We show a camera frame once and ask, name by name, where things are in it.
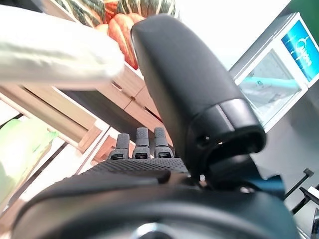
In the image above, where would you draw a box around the small orange pumpkin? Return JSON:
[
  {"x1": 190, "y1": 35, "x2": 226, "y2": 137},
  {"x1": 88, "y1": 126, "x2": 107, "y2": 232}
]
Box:
[{"x1": 94, "y1": 12, "x2": 147, "y2": 71}]

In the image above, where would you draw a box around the pale wooden potato crate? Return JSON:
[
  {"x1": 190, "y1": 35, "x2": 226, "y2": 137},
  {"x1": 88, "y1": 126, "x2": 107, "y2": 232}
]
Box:
[{"x1": 91, "y1": 128, "x2": 120, "y2": 166}]

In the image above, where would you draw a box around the pale slatted wooden crate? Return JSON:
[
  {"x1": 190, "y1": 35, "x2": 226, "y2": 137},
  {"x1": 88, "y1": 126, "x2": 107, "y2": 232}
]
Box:
[{"x1": 0, "y1": 84, "x2": 112, "y2": 225}]

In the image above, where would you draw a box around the green striped pumpkin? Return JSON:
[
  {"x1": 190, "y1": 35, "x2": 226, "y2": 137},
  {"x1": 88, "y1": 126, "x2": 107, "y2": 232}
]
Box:
[
  {"x1": 53, "y1": 0, "x2": 107, "y2": 28},
  {"x1": 116, "y1": 0, "x2": 180, "y2": 22}
]

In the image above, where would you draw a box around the large orange pumpkin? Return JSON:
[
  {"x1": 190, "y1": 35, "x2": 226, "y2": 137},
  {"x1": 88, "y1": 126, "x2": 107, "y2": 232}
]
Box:
[{"x1": 104, "y1": 0, "x2": 122, "y2": 24}]

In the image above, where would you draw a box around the wooden carrot crate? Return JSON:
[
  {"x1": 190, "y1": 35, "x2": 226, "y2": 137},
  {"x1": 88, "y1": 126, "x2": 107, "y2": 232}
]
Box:
[{"x1": 124, "y1": 84, "x2": 165, "y2": 125}]

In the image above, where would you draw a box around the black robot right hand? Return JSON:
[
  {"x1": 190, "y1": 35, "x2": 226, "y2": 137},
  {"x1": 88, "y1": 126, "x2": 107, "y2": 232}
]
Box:
[{"x1": 12, "y1": 14, "x2": 300, "y2": 239}]

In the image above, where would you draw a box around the glass freezer cabinet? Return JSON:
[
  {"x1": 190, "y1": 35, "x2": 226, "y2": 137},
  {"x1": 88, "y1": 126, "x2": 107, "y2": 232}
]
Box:
[{"x1": 224, "y1": 12, "x2": 319, "y2": 132}]

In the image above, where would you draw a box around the napa cabbage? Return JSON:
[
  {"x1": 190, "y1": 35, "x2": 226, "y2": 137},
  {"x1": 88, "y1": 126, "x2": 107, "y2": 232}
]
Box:
[
  {"x1": 0, "y1": 119, "x2": 60, "y2": 207},
  {"x1": 0, "y1": 4, "x2": 126, "y2": 91}
]

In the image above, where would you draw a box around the large wooden pumpkin crate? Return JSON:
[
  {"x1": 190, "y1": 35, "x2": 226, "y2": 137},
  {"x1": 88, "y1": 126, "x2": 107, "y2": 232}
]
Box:
[{"x1": 22, "y1": 0, "x2": 147, "y2": 113}]

